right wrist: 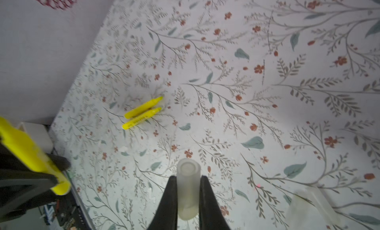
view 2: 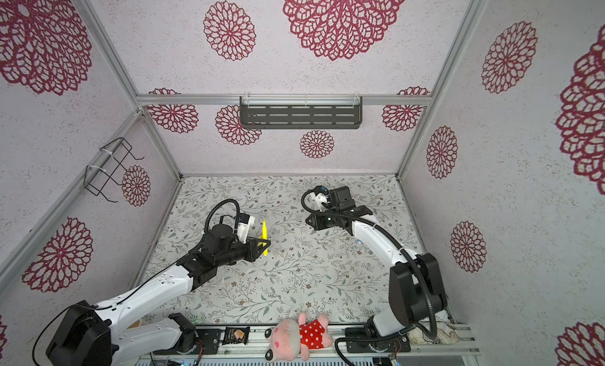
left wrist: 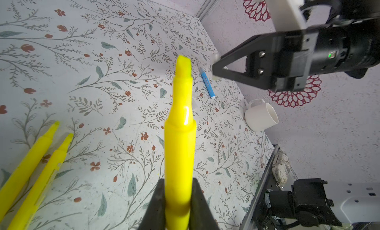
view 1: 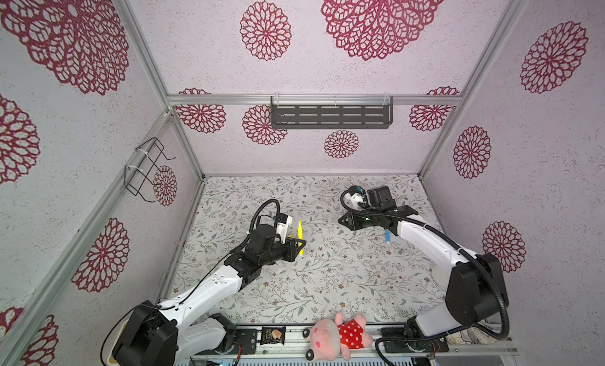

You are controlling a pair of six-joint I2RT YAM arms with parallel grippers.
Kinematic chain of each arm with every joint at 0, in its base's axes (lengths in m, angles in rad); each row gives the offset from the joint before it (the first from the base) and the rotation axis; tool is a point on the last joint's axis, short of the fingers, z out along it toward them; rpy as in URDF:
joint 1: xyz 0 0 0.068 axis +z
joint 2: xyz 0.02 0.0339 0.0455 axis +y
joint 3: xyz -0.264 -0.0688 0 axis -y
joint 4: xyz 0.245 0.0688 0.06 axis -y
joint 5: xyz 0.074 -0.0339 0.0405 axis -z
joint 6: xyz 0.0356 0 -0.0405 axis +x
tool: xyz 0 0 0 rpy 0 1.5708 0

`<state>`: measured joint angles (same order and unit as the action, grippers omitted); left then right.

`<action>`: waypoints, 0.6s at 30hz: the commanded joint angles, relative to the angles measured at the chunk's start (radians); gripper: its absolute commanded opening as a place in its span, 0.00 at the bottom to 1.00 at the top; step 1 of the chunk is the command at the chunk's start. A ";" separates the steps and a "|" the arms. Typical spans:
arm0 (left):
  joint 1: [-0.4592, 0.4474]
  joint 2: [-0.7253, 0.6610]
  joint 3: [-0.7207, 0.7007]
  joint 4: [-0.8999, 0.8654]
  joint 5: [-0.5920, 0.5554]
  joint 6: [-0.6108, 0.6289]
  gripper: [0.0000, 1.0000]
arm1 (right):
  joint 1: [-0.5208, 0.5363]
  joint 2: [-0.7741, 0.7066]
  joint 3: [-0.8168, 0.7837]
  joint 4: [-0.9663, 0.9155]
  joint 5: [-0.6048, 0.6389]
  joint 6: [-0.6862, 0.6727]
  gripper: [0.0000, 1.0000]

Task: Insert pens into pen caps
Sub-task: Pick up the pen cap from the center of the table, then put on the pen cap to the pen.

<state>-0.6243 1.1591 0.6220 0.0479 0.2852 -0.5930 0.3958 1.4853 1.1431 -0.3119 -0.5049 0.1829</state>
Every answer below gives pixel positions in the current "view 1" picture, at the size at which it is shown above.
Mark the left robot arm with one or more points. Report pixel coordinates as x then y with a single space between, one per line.
166 333

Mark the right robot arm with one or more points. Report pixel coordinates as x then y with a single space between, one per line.
476 294

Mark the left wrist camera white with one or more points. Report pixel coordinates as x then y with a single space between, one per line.
283 223

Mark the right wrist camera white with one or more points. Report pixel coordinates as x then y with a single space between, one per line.
357 198

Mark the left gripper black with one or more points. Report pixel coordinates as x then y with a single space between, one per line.
291 248

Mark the black wire wall rack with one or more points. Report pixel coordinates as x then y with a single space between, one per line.
151 179

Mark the pink pig plush toy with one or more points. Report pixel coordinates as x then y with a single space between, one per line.
329 339

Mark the small dark snack packet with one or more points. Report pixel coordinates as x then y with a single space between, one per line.
272 336

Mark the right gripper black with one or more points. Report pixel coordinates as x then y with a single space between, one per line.
361 219

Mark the dark grey wall shelf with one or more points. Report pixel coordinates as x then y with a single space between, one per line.
335 116

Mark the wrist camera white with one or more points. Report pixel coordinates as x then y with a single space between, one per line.
283 223
357 198

